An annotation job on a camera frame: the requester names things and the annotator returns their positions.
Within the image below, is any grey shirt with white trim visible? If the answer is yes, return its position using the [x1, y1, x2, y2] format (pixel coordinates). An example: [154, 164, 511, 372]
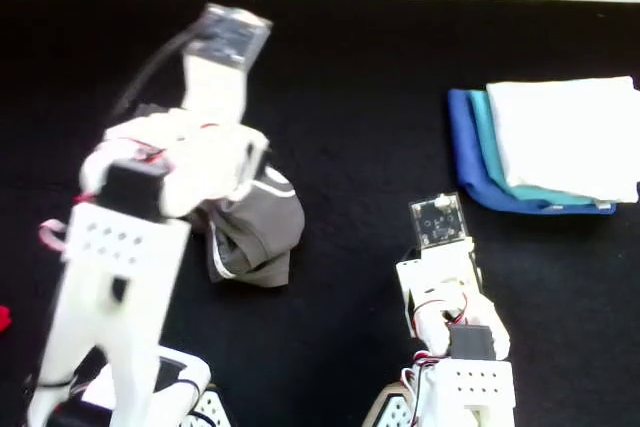
[187, 162, 306, 289]

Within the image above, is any folded blue shirt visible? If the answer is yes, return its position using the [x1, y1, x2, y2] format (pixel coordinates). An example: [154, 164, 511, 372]
[446, 88, 618, 216]

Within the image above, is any folded teal shirt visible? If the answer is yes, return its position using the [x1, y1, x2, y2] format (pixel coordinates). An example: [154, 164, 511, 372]
[467, 90, 600, 207]

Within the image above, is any folded white shirt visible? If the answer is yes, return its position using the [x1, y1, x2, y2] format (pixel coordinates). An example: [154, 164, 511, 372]
[485, 75, 640, 204]

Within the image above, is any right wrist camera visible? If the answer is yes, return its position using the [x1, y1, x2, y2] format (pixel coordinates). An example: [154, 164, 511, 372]
[408, 192, 466, 251]

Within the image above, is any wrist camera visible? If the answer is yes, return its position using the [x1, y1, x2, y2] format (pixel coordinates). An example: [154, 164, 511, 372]
[408, 192, 466, 251]
[188, 3, 274, 67]

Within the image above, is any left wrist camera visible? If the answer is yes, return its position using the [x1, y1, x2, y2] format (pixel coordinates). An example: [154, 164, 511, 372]
[188, 3, 274, 67]

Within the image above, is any black cable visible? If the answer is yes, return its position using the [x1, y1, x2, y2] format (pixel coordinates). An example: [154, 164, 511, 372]
[107, 26, 201, 124]

